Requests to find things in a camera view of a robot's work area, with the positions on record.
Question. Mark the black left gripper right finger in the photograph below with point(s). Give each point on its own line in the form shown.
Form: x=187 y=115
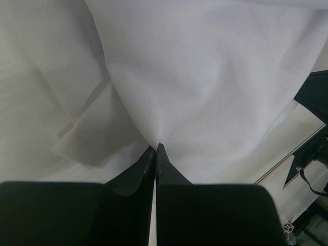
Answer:
x=208 y=214

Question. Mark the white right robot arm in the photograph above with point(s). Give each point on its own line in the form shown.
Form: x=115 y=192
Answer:
x=313 y=98

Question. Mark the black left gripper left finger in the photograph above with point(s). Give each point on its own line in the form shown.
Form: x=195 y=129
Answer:
x=117 y=212

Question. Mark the white t shirt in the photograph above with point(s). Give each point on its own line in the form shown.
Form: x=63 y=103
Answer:
x=207 y=79

